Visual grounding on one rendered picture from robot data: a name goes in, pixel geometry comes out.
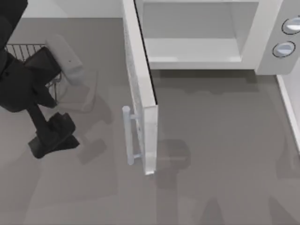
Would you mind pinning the grey microwave knob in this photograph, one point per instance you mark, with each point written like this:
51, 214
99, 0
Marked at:
284, 49
293, 25

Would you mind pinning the pale microwave oven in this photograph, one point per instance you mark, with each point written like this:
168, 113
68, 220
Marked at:
199, 51

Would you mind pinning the pale grey rounded box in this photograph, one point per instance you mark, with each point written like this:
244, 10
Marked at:
66, 58

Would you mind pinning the pale microwave door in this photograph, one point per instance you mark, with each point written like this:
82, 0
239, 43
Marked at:
140, 77

